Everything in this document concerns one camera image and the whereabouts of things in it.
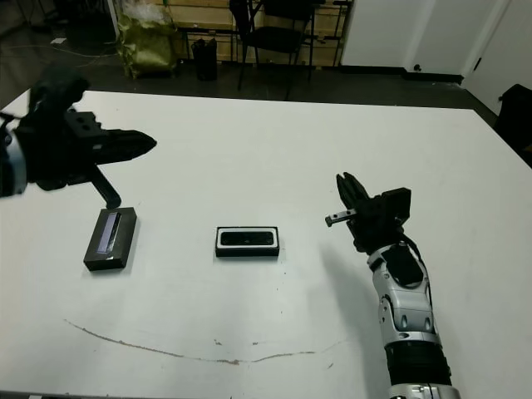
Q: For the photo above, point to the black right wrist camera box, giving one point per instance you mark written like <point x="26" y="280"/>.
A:
<point x="397" y="203"/>

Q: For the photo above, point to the stacked wooden crates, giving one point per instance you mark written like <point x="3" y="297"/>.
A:
<point x="216" y="16"/>

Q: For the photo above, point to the black padded chair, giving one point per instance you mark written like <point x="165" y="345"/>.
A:
<point x="517" y="112"/>

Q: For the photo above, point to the white-legged office desk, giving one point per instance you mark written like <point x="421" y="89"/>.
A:
<point x="113" y="21"/>

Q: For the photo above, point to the white paper sheet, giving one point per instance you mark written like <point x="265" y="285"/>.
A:
<point x="59" y="40"/>

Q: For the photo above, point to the black glossy box lid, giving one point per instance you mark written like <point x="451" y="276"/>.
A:
<point x="110" y="239"/>

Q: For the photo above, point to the yellow-green plastic sack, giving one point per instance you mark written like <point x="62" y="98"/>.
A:
<point x="145" y="47"/>

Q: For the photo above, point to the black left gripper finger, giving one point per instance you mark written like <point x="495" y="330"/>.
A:
<point x="133" y="136"/>
<point x="124" y="153"/>

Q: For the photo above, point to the small black bin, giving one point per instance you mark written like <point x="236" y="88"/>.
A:
<point x="205" y="62"/>

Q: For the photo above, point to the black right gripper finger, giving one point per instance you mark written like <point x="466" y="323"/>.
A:
<point x="347" y="189"/>
<point x="359" y="189"/>

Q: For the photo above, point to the black box white lining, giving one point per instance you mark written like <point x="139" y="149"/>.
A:
<point x="220" y="251"/>

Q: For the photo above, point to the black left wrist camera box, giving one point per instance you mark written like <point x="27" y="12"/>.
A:
<point x="58" y="91"/>

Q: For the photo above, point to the black handheld camera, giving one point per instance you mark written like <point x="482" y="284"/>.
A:
<point x="247" y="239"/>

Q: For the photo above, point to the white door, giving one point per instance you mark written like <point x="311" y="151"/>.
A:
<point x="507" y="41"/>

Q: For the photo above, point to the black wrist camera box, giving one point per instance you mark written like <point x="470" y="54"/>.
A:
<point x="397" y="203"/>
<point x="58" y="91"/>

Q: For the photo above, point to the black mesh office chair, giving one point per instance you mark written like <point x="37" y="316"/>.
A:
<point x="276" y="39"/>

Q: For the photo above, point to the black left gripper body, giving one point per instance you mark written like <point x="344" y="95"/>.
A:
<point x="62" y="149"/>

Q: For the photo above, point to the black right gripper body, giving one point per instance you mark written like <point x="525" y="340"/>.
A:
<point x="374" y="222"/>

